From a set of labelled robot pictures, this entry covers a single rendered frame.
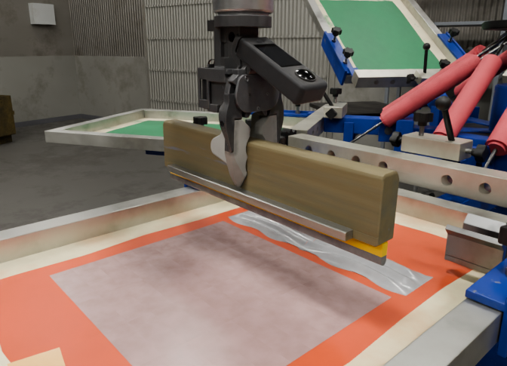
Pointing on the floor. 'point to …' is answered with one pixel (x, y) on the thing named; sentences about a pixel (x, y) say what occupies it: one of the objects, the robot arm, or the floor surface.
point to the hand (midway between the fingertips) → (253, 176)
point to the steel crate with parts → (6, 119)
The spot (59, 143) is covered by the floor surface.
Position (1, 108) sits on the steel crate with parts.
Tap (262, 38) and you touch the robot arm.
